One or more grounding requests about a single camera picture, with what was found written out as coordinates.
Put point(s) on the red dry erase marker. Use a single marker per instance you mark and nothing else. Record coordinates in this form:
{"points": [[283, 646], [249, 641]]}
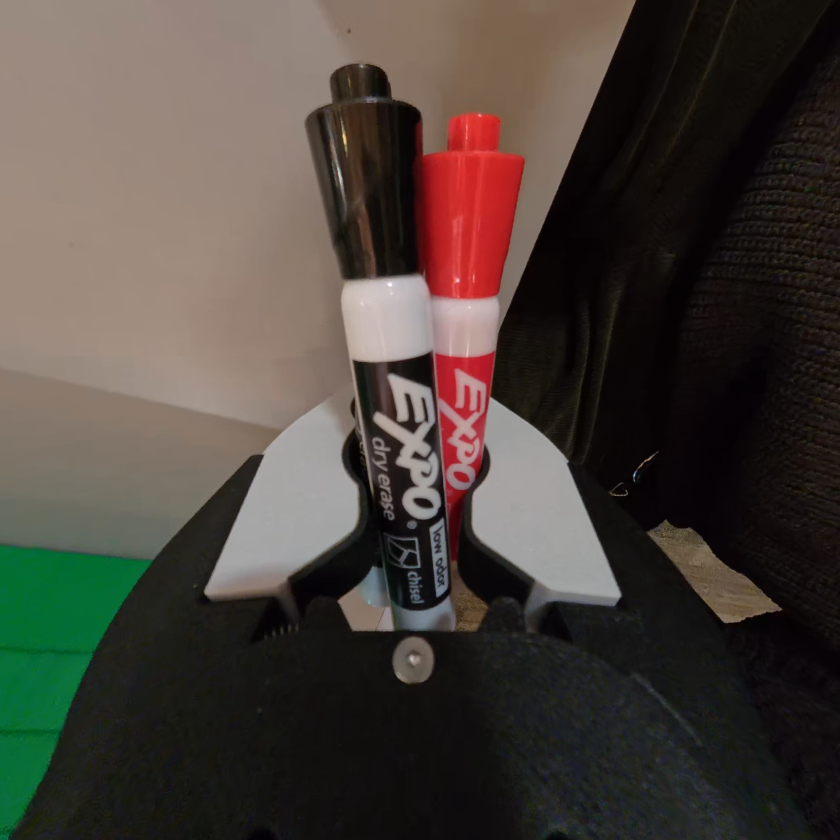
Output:
{"points": [[469, 216]]}

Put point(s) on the green plastic bin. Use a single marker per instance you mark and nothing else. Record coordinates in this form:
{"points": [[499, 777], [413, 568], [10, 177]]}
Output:
{"points": [[52, 656]]}

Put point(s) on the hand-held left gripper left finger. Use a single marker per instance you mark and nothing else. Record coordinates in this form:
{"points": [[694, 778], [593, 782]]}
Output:
{"points": [[295, 525]]}

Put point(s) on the person's black sweater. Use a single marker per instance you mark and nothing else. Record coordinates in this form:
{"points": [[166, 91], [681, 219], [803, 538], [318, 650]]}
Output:
{"points": [[768, 328]]}

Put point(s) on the person's dark green pants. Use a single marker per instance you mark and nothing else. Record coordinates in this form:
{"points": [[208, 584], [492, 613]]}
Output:
{"points": [[590, 262]]}

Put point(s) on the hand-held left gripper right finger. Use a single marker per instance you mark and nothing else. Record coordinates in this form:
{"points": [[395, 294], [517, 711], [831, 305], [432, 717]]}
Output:
{"points": [[544, 525]]}

